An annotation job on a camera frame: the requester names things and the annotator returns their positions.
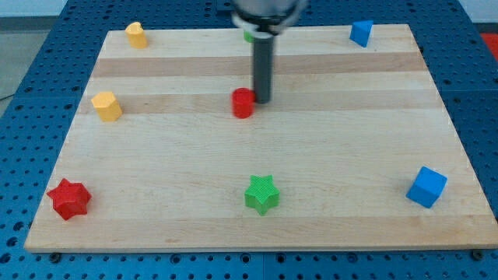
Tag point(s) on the red cylinder block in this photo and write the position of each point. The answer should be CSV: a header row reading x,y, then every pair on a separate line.
x,y
242,101

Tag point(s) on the green star block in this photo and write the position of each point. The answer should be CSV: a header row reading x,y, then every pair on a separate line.
x,y
262,194

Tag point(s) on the blue cube block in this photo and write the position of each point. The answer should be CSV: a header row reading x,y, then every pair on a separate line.
x,y
427,187

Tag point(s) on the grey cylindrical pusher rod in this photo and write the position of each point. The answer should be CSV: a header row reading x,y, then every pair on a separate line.
x,y
262,65

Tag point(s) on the yellow heart block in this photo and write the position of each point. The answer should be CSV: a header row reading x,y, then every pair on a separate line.
x,y
136,35

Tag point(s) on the yellow hexagon block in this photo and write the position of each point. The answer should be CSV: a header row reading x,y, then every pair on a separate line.
x,y
107,106

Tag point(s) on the blue triangle block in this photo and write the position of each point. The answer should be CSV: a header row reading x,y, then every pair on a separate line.
x,y
360,32

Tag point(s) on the red star block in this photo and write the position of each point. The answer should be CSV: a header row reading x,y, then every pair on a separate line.
x,y
69,199

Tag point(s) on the wooden board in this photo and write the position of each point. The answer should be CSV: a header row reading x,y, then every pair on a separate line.
x,y
344,137

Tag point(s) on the green block behind rod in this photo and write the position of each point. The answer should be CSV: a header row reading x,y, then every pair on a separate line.
x,y
248,37

